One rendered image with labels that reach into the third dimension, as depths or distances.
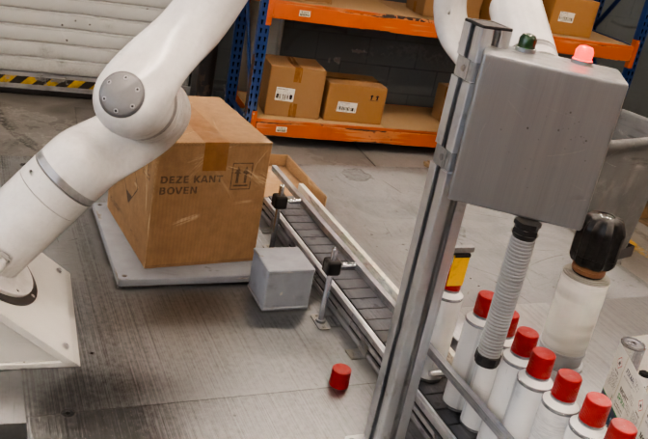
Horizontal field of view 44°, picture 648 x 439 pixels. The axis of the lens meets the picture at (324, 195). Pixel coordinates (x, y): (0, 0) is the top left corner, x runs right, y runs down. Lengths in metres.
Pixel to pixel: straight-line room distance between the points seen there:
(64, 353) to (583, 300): 0.88
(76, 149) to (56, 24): 4.13
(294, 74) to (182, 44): 3.79
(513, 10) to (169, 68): 0.53
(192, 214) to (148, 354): 0.33
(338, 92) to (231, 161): 3.58
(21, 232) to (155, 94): 0.31
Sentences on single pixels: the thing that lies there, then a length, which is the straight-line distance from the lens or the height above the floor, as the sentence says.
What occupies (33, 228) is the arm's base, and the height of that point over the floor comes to 1.04.
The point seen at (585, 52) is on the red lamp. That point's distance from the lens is 1.04.
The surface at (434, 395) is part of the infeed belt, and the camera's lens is 1.38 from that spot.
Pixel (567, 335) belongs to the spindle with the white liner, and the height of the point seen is 0.96.
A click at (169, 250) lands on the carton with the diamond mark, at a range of 1.64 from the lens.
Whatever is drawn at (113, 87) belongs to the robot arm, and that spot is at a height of 1.29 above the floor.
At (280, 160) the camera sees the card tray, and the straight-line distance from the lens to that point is 2.33.
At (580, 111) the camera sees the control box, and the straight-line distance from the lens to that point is 0.99.
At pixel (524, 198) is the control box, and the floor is 1.31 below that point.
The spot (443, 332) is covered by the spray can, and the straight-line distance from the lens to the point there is 1.35.
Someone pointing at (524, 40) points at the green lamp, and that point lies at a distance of 1.04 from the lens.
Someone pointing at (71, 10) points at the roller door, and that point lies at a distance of 5.41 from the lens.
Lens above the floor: 1.63
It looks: 21 degrees down
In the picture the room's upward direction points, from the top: 11 degrees clockwise
